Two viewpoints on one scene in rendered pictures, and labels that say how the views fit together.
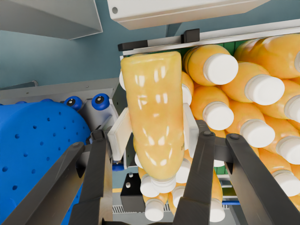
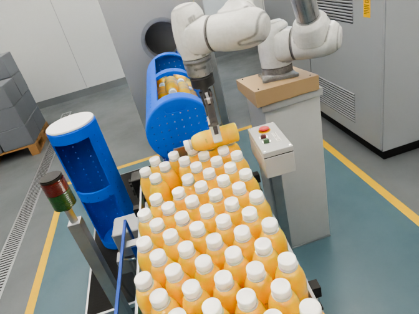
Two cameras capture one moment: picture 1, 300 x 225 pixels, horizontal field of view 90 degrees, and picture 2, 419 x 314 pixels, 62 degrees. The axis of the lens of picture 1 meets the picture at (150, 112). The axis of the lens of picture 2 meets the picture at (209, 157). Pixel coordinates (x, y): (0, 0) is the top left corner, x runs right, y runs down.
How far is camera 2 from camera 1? 1.15 m
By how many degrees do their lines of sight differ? 56
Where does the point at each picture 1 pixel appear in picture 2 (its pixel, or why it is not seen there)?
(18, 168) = (194, 113)
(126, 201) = not seen: hidden behind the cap
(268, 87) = (231, 164)
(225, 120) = (215, 159)
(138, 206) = (137, 177)
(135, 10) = (250, 131)
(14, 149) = (201, 112)
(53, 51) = not seen: hidden behind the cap
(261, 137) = (207, 171)
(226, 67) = (237, 152)
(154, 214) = (154, 158)
